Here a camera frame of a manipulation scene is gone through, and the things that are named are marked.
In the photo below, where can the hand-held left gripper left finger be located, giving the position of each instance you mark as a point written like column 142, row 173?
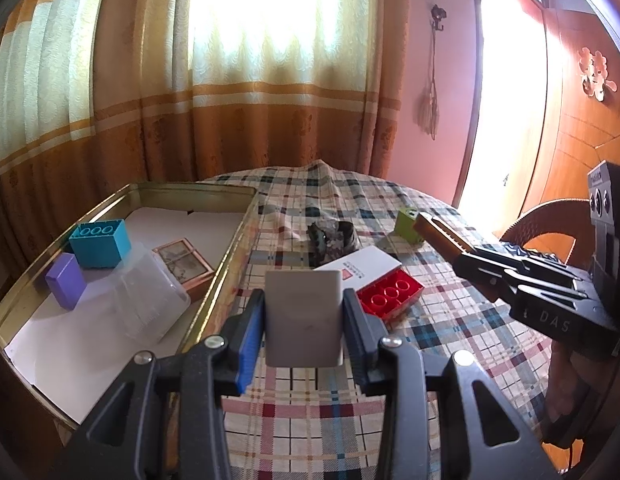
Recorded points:
column 250, row 345

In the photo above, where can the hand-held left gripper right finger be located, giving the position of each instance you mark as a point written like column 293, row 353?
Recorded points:
column 360, row 345

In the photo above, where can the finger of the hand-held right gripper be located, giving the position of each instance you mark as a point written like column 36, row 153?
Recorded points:
column 484, row 272
column 537, row 260

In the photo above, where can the red building block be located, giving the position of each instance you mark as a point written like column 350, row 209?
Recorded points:
column 389, row 297

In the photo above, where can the wooden comb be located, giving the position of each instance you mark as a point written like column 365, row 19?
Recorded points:
column 439, row 235

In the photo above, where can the small grey-white box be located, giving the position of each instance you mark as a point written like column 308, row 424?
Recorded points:
column 305, row 317

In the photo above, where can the gold rectangular tin box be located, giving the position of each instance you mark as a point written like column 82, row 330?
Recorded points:
column 215, row 280

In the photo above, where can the white card box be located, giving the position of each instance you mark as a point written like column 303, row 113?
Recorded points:
column 362, row 262

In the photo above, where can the green football building block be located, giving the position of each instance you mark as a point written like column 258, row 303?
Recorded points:
column 404, row 225

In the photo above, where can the clear plastic case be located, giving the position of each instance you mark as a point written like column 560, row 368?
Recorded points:
column 150, row 300

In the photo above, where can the dark patterned object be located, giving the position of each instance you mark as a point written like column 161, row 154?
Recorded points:
column 332, row 237

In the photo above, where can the teal building block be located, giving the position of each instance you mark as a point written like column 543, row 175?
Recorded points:
column 100, row 247

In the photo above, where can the purple block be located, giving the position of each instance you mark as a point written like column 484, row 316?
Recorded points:
column 65, row 282

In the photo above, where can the person's right hand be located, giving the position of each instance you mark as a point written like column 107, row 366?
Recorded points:
column 567, row 390

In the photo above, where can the brown wicker chair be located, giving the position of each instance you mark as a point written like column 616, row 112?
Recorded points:
column 544, row 215

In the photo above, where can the plaid tablecloth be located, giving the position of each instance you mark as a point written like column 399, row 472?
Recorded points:
column 315, row 435

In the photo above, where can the wooden door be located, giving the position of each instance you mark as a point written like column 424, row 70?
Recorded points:
column 574, row 130

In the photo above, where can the hanging tassel ornament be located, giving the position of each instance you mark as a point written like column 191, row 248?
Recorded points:
column 428, row 105

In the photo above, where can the white paper sheet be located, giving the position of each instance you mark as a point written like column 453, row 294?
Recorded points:
column 65, row 350

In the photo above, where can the pink paper flower decoration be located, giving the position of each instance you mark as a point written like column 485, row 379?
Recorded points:
column 597, row 72

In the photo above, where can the orange and cream curtain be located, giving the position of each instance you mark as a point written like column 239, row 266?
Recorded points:
column 190, row 135

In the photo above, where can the metal wall hook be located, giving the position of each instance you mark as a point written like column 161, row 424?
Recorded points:
column 438, row 15

